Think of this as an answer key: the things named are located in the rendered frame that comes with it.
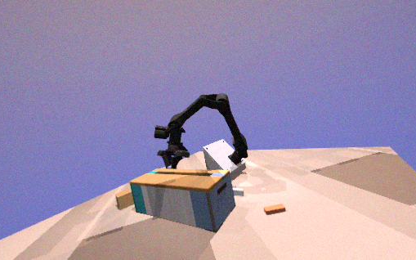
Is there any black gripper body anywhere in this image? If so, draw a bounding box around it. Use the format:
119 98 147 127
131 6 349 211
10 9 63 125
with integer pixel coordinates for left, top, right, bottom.
157 139 190 158

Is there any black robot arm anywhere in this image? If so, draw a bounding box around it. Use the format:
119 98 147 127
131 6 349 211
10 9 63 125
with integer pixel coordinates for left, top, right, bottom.
154 93 248 165

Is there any small brown box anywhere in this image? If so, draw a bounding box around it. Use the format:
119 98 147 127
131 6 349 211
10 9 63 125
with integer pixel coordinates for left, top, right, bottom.
114 189 134 210

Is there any small orange block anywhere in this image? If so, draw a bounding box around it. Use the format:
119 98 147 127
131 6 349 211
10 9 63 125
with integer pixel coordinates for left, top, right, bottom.
264 204 286 215

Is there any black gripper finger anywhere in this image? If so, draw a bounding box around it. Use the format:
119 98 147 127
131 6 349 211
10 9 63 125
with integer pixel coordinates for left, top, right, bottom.
171 157 184 169
162 156 171 168

